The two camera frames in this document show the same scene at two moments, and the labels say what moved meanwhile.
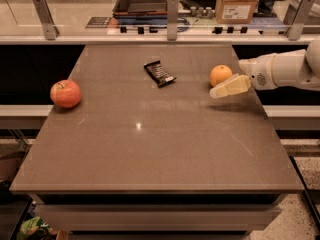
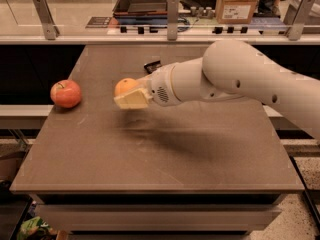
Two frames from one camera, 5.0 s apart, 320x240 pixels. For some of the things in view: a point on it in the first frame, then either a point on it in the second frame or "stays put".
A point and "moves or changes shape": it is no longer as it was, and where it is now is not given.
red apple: (65, 93) stays put
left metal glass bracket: (51, 31) stays put
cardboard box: (236, 3) stays put
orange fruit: (219, 73) moves or changes shape
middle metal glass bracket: (172, 10) stays put
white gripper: (259, 71) to (160, 85)
